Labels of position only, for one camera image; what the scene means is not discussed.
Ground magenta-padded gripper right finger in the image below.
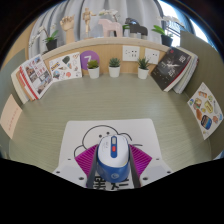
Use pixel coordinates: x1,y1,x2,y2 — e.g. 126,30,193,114
128,144,173,188

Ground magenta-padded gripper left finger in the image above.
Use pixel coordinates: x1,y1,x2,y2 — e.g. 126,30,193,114
53,144,99,189

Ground blue and white computer mouse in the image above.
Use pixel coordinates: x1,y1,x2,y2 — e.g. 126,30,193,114
95,134,131,184

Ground white mouse pad with cartoon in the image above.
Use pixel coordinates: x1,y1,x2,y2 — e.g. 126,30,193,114
58,118,164,191

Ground food sticker card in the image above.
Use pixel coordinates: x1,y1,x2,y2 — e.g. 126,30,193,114
187,82,224,141

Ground beige paperback book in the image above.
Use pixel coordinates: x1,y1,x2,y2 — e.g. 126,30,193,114
0,94,23,140

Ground red book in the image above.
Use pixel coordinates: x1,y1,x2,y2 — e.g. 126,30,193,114
18,64,39,100

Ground small succulent in white pot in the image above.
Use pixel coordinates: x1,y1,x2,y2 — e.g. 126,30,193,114
137,57,150,80
108,57,121,79
86,59,101,80

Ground white book behind black book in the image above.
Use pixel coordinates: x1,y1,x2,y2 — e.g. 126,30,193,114
173,49,199,95

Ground white book with photo cover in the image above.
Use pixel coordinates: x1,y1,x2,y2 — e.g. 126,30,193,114
22,54,54,100

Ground black cover book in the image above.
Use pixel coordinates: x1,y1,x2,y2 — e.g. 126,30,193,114
150,46,193,92

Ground white sticker sheet card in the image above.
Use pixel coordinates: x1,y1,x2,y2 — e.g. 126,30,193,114
48,51,83,83

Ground thick cream book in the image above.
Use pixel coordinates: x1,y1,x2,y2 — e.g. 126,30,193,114
10,64,31,104

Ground purple round number sign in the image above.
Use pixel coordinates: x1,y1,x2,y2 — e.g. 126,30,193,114
79,50,100,71

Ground white orchid in black pot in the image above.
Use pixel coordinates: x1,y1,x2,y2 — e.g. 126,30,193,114
29,24,60,52
151,15,186,48

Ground wooden desk shelf ledge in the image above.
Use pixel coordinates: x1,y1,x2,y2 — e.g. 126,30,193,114
41,36,181,61

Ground black wooden horse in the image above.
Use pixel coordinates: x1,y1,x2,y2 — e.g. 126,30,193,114
124,17,149,40

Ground wooden hand model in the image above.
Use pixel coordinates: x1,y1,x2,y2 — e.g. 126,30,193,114
59,14,76,44

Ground window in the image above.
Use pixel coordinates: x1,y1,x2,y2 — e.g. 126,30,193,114
156,0,214,48

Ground pink wooden horse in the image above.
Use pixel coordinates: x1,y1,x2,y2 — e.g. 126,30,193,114
97,18,124,38

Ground wooden artist mannequin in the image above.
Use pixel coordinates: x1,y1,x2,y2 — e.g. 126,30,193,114
81,7,98,39

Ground grey white curtain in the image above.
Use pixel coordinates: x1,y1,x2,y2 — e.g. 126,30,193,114
28,0,164,59

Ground white orchid behind horses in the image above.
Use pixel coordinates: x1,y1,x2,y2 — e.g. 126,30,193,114
98,8,130,37

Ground white wall socket plate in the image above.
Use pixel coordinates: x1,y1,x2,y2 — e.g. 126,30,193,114
122,45,141,63
144,47,161,65

